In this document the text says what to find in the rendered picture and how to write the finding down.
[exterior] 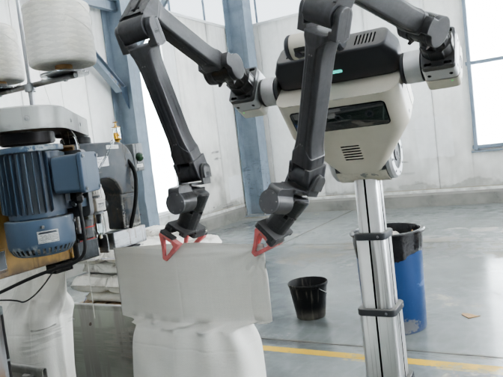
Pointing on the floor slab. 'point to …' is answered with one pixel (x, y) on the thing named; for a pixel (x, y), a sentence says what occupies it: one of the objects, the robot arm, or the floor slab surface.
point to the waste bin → (407, 272)
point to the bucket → (309, 297)
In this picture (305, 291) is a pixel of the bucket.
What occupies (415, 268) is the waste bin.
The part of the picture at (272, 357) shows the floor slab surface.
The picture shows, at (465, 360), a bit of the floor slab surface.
